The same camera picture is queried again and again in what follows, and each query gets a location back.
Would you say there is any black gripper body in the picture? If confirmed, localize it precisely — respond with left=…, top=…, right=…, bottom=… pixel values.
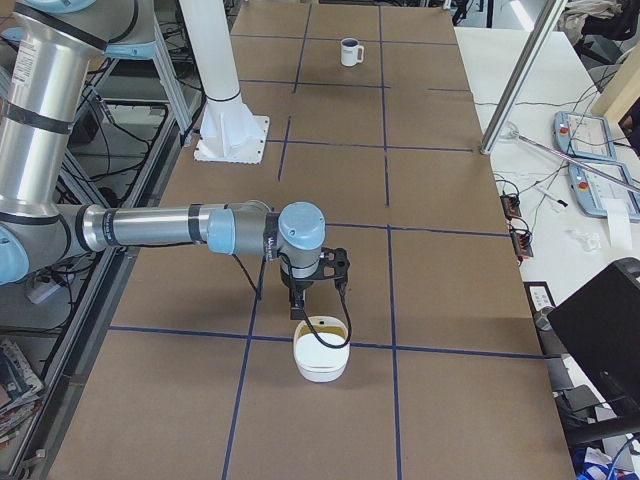
left=278, top=247, right=350, bottom=290

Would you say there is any white ribbed plastic cup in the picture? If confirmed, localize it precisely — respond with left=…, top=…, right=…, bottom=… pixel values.
left=340, top=37, right=365, bottom=67

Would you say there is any white lidded bin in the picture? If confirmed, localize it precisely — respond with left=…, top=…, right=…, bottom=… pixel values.
left=293, top=316, right=350, bottom=383

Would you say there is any blue teach pendant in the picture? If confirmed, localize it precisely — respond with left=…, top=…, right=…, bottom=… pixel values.
left=568, top=160, right=639, bottom=223
left=553, top=111, right=617, bottom=161

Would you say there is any black monitor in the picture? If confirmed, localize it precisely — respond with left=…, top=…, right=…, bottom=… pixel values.
left=548, top=257, right=639, bottom=416

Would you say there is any stack of books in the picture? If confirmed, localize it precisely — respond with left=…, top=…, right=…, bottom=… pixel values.
left=1, top=338, right=44, bottom=445

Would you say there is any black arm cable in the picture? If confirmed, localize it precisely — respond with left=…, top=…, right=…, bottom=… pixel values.
left=294, top=289, right=352, bottom=350

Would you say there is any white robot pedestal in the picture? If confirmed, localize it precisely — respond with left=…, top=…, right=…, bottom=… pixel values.
left=180, top=0, right=270, bottom=164

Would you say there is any aluminium frame rack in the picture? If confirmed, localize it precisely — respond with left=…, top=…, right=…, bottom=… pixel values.
left=1, top=37, right=197, bottom=479

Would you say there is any aluminium frame post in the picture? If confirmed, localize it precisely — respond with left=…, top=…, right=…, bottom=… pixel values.
left=480, top=0, right=566, bottom=155

